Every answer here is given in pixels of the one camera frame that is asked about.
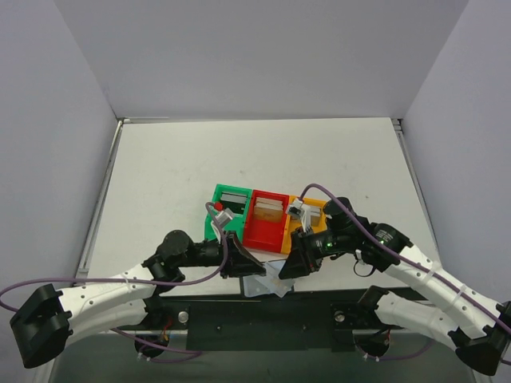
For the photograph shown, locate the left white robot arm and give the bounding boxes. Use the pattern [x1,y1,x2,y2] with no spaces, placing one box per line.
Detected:
[10,230,266,369]

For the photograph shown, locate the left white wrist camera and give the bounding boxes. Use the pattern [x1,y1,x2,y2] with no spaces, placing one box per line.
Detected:
[211,202,235,240]

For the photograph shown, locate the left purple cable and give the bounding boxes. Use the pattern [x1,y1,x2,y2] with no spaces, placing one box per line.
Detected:
[0,201,231,363]

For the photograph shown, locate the tan cards in red bin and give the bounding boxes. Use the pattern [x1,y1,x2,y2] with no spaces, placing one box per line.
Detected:
[253,197,283,223]

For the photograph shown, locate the green plastic bin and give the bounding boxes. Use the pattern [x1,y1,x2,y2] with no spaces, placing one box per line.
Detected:
[212,184,252,241]

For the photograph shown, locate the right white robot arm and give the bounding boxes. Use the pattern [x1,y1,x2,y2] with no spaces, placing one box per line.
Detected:
[279,197,510,377]

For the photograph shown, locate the black card holder wallet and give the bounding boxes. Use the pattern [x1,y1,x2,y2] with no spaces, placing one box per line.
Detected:
[241,275,278,298]

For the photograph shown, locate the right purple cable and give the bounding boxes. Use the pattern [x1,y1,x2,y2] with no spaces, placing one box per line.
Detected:
[298,183,511,363]

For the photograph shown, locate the yellow plastic bin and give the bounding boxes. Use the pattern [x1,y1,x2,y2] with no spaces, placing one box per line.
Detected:
[281,198,327,255]

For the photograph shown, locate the dark cards in green bin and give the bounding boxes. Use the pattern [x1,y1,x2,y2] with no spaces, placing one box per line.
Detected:
[220,191,248,215]

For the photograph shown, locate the purple cable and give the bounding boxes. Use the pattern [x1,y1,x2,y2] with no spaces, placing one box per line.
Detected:
[298,183,511,363]
[0,201,231,363]

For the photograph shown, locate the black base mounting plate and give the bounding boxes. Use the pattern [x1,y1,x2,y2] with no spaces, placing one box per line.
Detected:
[134,290,387,352]

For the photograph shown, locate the red plastic bin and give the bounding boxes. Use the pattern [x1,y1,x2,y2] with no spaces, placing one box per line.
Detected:
[243,189,290,253]

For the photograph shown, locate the pale translucent credit card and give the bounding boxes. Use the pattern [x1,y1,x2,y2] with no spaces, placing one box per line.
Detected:
[265,260,295,298]

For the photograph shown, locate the aluminium frame rail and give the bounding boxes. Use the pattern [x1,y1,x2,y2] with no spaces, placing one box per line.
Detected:
[53,298,480,334]

